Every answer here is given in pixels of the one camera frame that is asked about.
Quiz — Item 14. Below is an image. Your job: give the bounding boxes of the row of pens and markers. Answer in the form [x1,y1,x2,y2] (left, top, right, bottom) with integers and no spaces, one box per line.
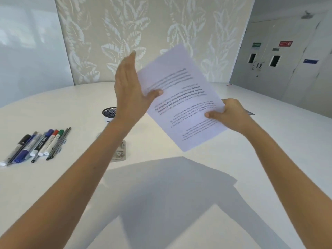
[0,127,72,167]

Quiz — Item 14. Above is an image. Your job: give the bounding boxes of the person's right forearm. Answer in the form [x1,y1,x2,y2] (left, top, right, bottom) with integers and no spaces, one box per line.
[241,118,332,249]

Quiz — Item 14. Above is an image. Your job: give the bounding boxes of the grey door with red sign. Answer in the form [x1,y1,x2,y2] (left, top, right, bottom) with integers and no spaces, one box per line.
[259,15,323,100]

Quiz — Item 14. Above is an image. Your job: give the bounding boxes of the person's left hand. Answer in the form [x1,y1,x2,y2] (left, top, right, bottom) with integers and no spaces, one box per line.
[114,50,164,124]

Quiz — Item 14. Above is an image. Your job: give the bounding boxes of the black mesh pen cup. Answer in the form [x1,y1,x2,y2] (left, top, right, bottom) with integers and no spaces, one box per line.
[102,107,117,125]

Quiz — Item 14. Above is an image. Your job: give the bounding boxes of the person's left forearm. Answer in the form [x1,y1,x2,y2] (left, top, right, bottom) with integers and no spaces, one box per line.
[0,119,142,249]

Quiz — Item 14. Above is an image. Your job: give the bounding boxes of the white printed paper sheets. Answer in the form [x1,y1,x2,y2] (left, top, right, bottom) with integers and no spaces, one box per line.
[137,43,228,153]

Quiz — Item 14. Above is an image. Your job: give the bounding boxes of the person's right hand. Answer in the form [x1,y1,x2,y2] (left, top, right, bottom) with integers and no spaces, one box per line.
[205,98,256,135]

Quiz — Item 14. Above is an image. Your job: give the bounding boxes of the grey door with green sign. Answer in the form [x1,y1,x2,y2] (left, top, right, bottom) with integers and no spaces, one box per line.
[229,22,271,87]

